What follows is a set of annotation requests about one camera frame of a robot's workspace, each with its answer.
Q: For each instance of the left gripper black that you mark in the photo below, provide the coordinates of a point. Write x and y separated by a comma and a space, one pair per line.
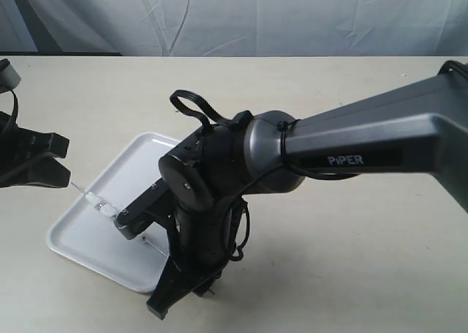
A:
22, 145

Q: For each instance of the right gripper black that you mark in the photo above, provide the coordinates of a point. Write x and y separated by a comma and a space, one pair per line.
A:
200, 242

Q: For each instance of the white foam piece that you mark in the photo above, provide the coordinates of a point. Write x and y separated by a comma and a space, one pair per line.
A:
93, 199
109, 210

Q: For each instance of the thin metal skewer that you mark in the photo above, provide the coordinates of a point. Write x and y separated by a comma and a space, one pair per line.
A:
78, 188

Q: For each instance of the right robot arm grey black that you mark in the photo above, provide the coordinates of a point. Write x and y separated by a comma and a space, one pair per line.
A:
419, 128

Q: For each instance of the white rectangular plastic tray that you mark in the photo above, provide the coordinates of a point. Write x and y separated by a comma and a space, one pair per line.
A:
87, 237

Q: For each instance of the wrinkled white backdrop cloth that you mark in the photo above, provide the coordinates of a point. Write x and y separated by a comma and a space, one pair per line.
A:
236, 27

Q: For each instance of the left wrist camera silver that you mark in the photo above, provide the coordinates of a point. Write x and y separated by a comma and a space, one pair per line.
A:
9, 77

